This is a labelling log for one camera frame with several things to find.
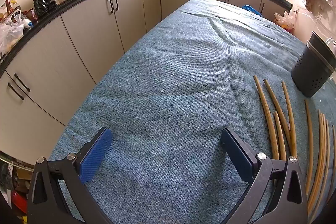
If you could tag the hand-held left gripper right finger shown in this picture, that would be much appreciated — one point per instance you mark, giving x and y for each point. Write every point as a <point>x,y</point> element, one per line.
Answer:
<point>237,153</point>

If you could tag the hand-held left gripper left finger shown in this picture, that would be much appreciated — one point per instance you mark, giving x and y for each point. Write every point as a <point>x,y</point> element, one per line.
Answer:
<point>95,150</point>

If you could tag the bunch of wooden chopsticks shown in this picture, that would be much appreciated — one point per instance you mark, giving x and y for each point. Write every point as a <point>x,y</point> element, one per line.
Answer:
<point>320,150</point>

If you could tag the dark grey perforated utensil holder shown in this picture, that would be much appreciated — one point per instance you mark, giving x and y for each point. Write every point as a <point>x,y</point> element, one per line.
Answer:
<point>309,69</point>

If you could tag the blue textured tablecloth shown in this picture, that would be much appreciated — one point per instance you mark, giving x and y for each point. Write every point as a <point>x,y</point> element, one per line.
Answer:
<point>170,82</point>

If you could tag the beige base cabinets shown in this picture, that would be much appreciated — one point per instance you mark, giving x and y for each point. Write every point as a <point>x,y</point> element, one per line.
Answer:
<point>92,29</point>

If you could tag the clear bag with orange contents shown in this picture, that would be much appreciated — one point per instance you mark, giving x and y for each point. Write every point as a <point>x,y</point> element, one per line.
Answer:
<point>284,19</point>

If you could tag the blue plastic bag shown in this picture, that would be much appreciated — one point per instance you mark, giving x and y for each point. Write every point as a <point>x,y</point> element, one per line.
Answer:
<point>250,10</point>

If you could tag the clear glass mug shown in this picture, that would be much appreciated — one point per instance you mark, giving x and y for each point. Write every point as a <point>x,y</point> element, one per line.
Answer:
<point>331,44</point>

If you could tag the white plastic bag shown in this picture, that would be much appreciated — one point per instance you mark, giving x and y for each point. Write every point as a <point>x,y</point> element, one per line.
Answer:
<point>10,32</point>

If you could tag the small red mesh basket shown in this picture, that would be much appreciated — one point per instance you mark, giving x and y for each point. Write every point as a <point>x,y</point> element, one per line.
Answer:
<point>31,14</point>

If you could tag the black patterned jar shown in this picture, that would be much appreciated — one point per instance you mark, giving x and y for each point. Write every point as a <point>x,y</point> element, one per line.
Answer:
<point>41,6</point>

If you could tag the sauce bottles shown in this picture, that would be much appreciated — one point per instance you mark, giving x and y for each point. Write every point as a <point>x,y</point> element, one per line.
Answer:
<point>11,6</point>

